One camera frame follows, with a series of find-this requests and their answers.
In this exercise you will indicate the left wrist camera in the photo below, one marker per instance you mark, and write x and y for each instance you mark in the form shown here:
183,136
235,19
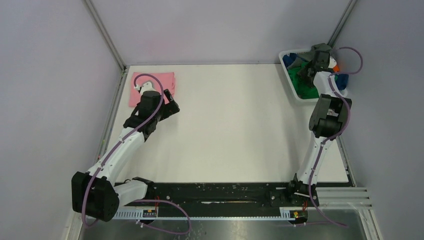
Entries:
145,87

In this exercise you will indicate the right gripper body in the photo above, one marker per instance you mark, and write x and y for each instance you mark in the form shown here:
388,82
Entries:
311,65

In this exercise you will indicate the white slotted cable duct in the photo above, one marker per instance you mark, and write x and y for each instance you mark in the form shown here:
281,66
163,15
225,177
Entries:
247,214

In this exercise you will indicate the white plastic basket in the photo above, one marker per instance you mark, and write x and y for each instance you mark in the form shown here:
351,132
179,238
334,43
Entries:
324,82

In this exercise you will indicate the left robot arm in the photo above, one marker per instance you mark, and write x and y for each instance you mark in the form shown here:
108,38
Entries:
95,192

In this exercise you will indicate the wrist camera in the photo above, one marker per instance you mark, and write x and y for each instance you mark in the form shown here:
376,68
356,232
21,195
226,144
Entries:
145,87
332,63

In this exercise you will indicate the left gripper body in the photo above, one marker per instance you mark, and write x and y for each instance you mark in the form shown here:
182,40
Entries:
166,110

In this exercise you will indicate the folded pink t shirt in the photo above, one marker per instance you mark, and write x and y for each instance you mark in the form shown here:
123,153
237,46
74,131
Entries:
167,79

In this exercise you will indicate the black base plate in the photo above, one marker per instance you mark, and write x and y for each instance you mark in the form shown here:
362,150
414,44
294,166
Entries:
228,196

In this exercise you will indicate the blue t shirt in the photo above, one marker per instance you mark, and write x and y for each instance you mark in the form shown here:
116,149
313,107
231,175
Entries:
294,60

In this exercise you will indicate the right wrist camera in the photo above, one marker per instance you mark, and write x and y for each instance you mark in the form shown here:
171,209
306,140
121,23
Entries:
332,63

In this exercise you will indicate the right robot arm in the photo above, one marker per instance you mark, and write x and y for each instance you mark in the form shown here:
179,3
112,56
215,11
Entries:
328,118

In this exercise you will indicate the green t shirt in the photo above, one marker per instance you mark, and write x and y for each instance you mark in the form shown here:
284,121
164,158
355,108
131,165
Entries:
302,91

